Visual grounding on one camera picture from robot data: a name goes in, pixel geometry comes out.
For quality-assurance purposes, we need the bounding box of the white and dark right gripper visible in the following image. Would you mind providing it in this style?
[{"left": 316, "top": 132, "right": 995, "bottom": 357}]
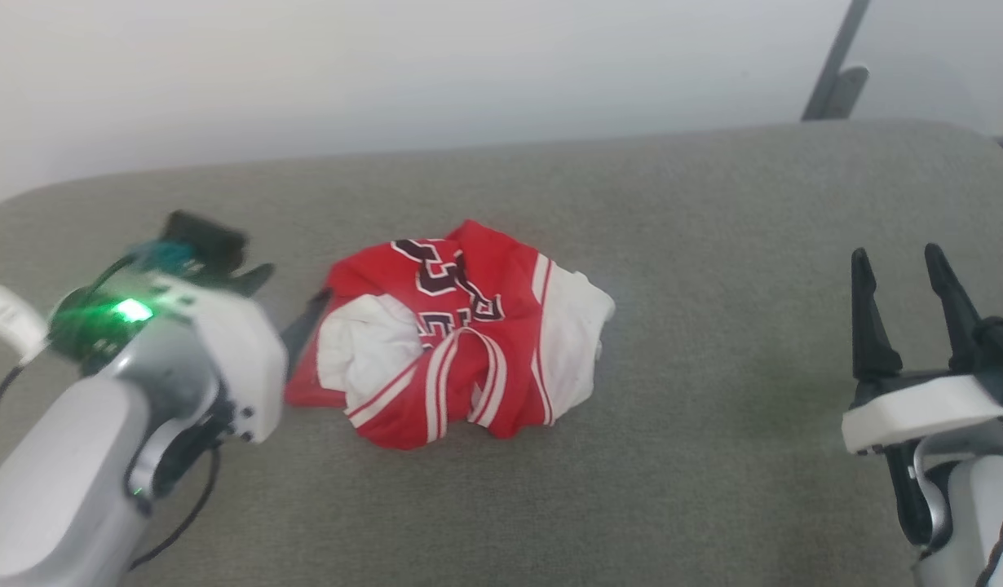
[{"left": 842, "top": 242, "right": 1003, "bottom": 455}]

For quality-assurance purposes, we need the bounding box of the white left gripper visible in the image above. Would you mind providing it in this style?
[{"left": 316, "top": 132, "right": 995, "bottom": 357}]
[{"left": 147, "top": 263, "right": 333, "bottom": 448}]

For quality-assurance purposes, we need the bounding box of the red and white jersey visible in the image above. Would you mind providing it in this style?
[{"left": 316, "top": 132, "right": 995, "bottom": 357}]
[{"left": 285, "top": 218, "right": 616, "bottom": 451}]

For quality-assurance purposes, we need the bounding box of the grey fabric sofa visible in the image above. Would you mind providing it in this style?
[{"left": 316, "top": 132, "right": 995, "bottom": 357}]
[{"left": 0, "top": 118, "right": 1003, "bottom": 587}]

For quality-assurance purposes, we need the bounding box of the grey metal pole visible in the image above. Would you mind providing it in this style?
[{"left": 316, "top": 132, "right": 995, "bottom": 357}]
[{"left": 802, "top": 0, "right": 871, "bottom": 121}]

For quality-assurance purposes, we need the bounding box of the white cable label tag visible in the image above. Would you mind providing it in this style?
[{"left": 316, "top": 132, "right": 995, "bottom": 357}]
[{"left": 0, "top": 285, "right": 50, "bottom": 364}]

